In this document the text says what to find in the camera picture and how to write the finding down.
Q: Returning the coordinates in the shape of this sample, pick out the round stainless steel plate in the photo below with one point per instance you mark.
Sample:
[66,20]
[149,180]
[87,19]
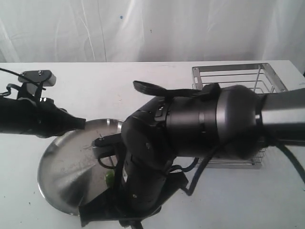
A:
[69,174]

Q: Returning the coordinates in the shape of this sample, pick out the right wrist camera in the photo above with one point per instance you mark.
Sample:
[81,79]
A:
[107,147]

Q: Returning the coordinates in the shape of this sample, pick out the white backdrop curtain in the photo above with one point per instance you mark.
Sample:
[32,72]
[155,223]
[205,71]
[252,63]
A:
[152,30]

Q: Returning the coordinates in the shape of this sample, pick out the black knife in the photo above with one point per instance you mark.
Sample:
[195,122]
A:
[134,224]

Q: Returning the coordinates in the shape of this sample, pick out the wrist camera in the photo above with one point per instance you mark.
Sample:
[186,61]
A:
[107,147]
[34,82]

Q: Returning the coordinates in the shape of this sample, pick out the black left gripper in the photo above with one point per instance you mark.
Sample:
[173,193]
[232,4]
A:
[54,121]

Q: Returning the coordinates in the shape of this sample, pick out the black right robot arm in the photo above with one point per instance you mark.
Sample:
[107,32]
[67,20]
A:
[166,144]

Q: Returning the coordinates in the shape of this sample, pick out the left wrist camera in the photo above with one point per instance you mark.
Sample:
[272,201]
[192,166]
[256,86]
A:
[34,82]

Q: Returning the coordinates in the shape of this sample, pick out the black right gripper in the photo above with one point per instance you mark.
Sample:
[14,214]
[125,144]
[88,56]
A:
[139,196]

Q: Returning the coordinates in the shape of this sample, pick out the steel wire utensil rack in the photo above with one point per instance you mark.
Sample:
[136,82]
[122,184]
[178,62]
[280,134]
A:
[258,77]

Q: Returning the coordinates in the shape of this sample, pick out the green cucumber piece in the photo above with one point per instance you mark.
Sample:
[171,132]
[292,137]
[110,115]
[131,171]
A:
[109,178]

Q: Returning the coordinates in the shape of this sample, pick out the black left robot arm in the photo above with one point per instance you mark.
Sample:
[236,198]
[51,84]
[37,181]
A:
[18,117]

